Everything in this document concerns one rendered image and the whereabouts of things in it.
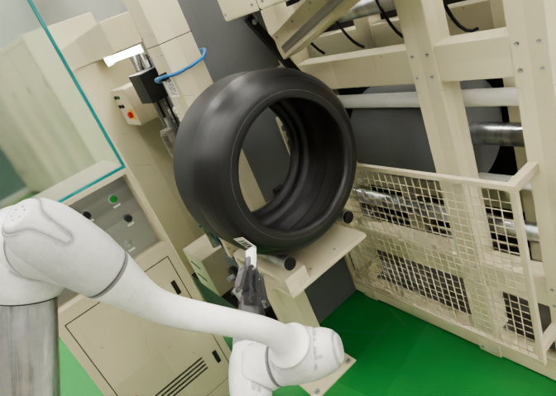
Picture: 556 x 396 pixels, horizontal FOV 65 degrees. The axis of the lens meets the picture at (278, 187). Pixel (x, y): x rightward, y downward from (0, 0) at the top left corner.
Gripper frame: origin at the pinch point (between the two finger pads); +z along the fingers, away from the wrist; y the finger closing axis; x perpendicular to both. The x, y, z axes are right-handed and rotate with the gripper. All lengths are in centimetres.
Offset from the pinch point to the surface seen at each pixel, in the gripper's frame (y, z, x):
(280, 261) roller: 16.0, 7.5, -2.5
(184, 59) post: -35, 64, 3
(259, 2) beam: -32, 62, 35
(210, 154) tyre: -25.5, 17.7, 9.9
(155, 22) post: -49, 66, 5
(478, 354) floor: 126, 2, 14
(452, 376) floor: 118, -6, 3
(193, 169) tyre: -24.9, 18.2, 1.6
